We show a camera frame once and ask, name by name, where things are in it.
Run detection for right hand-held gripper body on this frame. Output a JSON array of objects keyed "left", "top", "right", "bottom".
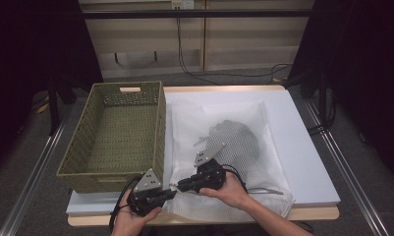
[{"left": 194, "top": 142, "right": 227, "bottom": 192}]

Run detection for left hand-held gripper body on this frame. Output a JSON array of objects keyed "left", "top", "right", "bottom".
[{"left": 126, "top": 167, "right": 168, "bottom": 217}]

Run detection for black garment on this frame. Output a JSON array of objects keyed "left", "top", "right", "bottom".
[{"left": 194, "top": 119, "right": 261, "bottom": 165}]

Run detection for white mesh laundry bag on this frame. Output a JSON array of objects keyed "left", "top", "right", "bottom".
[{"left": 166, "top": 99, "right": 296, "bottom": 222}]

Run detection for green woven basket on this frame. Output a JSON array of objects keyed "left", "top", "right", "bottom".
[{"left": 56, "top": 81, "right": 168, "bottom": 195}]

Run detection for person's right hand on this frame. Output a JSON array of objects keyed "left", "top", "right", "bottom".
[{"left": 198, "top": 171, "right": 252, "bottom": 211}]

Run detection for black metal stand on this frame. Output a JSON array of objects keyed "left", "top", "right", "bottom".
[{"left": 46, "top": 77, "right": 62, "bottom": 137}]

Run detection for black horizontal bar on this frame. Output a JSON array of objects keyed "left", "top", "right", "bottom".
[{"left": 81, "top": 9, "right": 314, "bottom": 20}]

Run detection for black curtain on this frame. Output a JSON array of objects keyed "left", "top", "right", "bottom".
[
  {"left": 0, "top": 0, "right": 104, "bottom": 178},
  {"left": 284, "top": 0, "right": 394, "bottom": 185}
]

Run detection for right hand-held gripper cable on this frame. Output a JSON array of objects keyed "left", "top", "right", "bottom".
[{"left": 222, "top": 162, "right": 251, "bottom": 195}]

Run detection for hand-held gripper cable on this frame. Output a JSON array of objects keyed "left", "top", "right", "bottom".
[
  {"left": 222, "top": 162, "right": 251, "bottom": 195},
  {"left": 108, "top": 176, "right": 142, "bottom": 233}
]

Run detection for left hand-held gripper cable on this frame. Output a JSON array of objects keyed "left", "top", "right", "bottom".
[{"left": 108, "top": 176, "right": 142, "bottom": 233}]

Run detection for black floor cables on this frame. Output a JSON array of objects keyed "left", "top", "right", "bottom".
[{"left": 307, "top": 94, "right": 336, "bottom": 136}]

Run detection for metal floor rail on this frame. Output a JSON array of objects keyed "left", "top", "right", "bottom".
[
  {"left": 304, "top": 97, "right": 390, "bottom": 236},
  {"left": 0, "top": 114, "right": 69, "bottom": 236}
]

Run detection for black wall cable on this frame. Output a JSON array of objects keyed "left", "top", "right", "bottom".
[{"left": 175, "top": 16, "right": 294, "bottom": 87}]

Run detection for white wall socket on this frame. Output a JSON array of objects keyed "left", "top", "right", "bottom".
[{"left": 170, "top": 0, "right": 196, "bottom": 10}]

